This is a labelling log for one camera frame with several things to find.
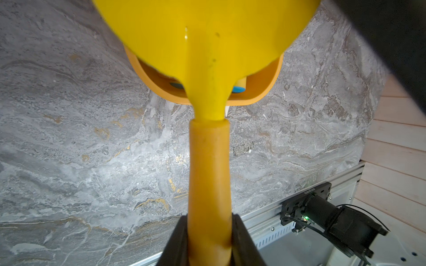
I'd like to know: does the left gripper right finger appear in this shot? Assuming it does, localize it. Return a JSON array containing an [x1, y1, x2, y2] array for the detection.
[[231, 214, 266, 266]]

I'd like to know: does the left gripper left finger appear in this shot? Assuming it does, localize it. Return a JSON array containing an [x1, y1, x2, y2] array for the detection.
[[156, 216, 189, 266]]

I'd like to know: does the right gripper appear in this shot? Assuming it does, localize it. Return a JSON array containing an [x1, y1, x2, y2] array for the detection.
[[335, 0, 426, 112]]

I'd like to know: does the yellow storage box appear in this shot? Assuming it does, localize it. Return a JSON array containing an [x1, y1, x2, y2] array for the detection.
[[124, 47, 284, 106]]

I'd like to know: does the yellow scoop blue tip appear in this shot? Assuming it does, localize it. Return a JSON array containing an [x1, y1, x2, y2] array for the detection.
[[94, 1, 319, 266]]

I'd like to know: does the yellow scoop blue-tipped handle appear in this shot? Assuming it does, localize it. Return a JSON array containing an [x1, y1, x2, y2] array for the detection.
[[232, 77, 247, 94]]

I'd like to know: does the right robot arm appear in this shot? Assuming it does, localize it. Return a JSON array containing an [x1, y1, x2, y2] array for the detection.
[[302, 1, 426, 265]]

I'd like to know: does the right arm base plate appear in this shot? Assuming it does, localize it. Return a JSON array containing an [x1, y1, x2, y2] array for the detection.
[[280, 182, 332, 226]]

